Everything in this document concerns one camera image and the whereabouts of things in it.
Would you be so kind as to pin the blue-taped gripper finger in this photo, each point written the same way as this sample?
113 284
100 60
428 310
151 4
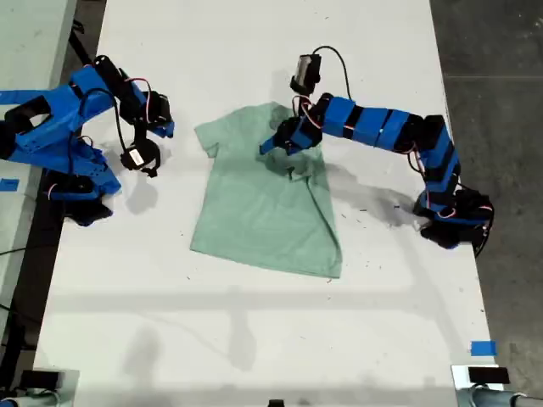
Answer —
163 129
290 163
268 145

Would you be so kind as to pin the pale green T-shirt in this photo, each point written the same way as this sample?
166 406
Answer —
263 212

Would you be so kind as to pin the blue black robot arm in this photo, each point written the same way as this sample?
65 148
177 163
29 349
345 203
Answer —
441 157
42 123

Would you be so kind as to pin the black stand leg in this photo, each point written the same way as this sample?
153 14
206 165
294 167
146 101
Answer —
80 42

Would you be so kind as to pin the pale grey side table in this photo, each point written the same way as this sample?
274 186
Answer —
25 42

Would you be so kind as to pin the short blue tape strip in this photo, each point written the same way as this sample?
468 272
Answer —
9 185

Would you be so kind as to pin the small black clamp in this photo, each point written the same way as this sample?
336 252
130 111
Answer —
275 403

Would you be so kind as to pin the blue tape rectangle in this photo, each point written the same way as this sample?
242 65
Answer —
483 348

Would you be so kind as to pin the white mounting plate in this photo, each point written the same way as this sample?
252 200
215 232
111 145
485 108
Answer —
70 390
459 377

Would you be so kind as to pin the small black box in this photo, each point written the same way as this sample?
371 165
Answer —
40 378
488 375

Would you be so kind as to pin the grey tube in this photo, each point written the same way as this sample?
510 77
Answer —
25 400
496 398

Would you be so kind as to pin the short black camera stalk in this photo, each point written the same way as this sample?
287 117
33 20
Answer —
309 98
139 133

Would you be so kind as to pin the black camera box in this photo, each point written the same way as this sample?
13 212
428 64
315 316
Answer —
138 157
306 70

